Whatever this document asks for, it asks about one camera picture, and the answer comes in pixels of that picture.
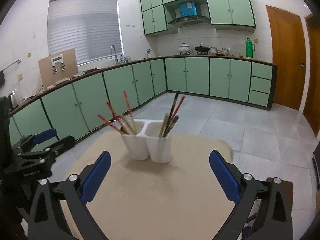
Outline plain bamboo chopstick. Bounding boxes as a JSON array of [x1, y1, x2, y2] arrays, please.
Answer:
[[159, 113, 169, 138]]

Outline red handled chopstick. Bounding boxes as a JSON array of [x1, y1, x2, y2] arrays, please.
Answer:
[[170, 96, 185, 123]]

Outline green lower kitchen cabinets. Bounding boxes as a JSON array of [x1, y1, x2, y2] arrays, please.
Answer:
[[9, 56, 277, 143]]

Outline green kitchen cabinets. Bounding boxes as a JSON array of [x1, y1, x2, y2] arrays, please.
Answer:
[[9, 56, 277, 143], [140, 0, 256, 36]]

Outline chrome kitchen faucet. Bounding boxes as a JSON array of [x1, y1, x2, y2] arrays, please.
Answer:
[[110, 45, 119, 64]]

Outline green upper kitchen cabinets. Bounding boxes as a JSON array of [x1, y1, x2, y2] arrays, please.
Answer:
[[140, 0, 256, 36]]

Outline brown wooden stool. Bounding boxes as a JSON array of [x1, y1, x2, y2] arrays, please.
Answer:
[[246, 177, 294, 230]]

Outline electric kettle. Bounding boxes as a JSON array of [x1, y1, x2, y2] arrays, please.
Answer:
[[8, 92, 20, 110]]

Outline cardboard box with print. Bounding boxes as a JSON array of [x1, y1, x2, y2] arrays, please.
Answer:
[[39, 49, 79, 89]]

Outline light bamboo chopstick on table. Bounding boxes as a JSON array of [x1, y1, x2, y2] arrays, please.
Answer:
[[119, 114, 135, 134]]

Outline brown wooden door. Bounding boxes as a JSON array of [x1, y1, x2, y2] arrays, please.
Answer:
[[266, 6, 306, 110], [303, 15, 319, 136]]

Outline white double utensil holder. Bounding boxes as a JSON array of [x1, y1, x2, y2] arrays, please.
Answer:
[[121, 119, 172, 164]]

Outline window with white blinds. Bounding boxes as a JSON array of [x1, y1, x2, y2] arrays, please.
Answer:
[[47, 0, 123, 64]]

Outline black chopstick on table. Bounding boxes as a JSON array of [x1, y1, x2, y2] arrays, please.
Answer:
[[162, 93, 179, 137]]

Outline green thermos flask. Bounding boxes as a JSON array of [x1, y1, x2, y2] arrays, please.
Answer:
[[245, 37, 255, 58]]

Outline white cooking pot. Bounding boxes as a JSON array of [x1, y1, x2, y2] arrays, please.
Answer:
[[178, 43, 190, 55]]

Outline black wok on stove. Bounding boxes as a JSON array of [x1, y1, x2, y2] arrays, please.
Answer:
[[195, 44, 210, 55]]

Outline black range hood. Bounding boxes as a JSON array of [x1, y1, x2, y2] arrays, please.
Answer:
[[169, 15, 210, 28]]

